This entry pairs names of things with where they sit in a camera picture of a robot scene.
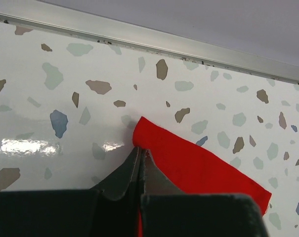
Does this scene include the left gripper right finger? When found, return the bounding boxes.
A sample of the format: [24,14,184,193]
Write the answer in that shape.
[139,150,268,237]

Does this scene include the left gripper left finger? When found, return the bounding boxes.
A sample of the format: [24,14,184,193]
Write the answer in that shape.
[0,147,142,237]

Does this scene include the red t shirt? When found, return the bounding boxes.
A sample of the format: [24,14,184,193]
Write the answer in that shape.
[131,116,272,237]

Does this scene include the aluminium table edge strip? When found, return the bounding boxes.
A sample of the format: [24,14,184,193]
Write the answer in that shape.
[0,13,299,85]

